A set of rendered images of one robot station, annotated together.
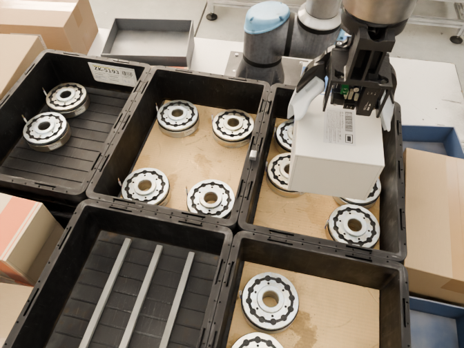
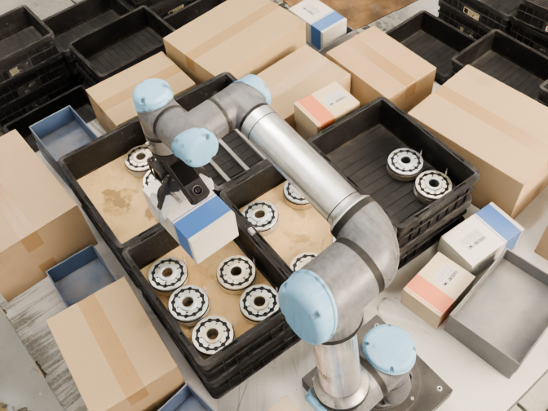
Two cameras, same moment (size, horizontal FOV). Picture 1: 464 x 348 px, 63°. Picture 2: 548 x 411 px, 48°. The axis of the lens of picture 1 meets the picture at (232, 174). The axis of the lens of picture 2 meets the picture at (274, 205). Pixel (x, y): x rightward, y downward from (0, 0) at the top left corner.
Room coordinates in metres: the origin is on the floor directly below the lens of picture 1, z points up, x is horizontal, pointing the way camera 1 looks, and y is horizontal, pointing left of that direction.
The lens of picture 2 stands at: (1.17, -0.63, 2.24)
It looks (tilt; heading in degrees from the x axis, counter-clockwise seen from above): 53 degrees down; 135
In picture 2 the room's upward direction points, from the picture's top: 6 degrees counter-clockwise
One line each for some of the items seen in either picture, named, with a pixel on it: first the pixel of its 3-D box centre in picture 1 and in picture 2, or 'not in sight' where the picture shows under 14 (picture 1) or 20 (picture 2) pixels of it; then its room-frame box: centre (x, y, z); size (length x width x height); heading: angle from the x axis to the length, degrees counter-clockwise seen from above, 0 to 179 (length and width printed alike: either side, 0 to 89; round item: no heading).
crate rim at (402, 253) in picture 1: (326, 160); (210, 275); (0.47, -0.20, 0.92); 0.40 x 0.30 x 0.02; 167
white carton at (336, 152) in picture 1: (333, 128); (190, 212); (0.41, -0.16, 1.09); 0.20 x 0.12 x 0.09; 170
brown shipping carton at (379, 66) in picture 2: not in sight; (378, 77); (0.31, 0.77, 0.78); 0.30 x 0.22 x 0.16; 168
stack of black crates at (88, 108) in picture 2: not in sight; (66, 139); (-0.87, 0.11, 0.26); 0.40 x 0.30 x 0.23; 80
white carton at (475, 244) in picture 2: not in sight; (479, 241); (0.91, 0.42, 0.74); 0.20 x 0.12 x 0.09; 76
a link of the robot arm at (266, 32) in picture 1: (267, 31); (385, 357); (0.93, -0.10, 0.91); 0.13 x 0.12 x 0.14; 81
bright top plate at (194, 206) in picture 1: (210, 199); (259, 215); (0.42, 0.04, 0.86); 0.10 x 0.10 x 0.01
